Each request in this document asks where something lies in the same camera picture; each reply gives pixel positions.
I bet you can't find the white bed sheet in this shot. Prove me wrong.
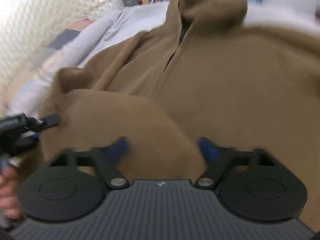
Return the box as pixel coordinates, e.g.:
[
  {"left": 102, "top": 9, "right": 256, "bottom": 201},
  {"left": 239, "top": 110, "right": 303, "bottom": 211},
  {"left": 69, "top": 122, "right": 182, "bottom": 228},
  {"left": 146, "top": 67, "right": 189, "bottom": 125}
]
[{"left": 4, "top": 0, "right": 320, "bottom": 118}]

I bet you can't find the cream quilted headboard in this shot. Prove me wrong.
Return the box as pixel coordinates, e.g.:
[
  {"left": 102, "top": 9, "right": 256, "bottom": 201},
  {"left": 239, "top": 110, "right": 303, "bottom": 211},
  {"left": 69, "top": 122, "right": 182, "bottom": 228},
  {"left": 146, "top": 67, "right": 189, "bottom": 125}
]
[{"left": 0, "top": 0, "right": 126, "bottom": 91}]

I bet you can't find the patchwork pillow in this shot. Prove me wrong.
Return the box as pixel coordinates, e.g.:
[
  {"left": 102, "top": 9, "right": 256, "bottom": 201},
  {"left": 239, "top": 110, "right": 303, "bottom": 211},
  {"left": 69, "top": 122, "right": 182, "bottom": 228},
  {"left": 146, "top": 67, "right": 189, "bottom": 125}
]
[{"left": 27, "top": 17, "right": 94, "bottom": 72}]

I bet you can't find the brown hooded sweatshirt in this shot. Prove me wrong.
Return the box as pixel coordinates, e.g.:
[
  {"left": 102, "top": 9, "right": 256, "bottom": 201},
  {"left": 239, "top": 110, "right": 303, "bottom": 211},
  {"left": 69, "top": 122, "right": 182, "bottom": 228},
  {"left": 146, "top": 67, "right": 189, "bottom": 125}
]
[{"left": 39, "top": 0, "right": 319, "bottom": 230}]

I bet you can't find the person's left hand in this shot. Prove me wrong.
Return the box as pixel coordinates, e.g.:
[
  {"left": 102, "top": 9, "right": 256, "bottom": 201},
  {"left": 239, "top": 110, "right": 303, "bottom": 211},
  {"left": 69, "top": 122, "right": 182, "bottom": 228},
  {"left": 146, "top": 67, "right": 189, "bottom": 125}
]
[{"left": 0, "top": 166, "right": 22, "bottom": 220}]

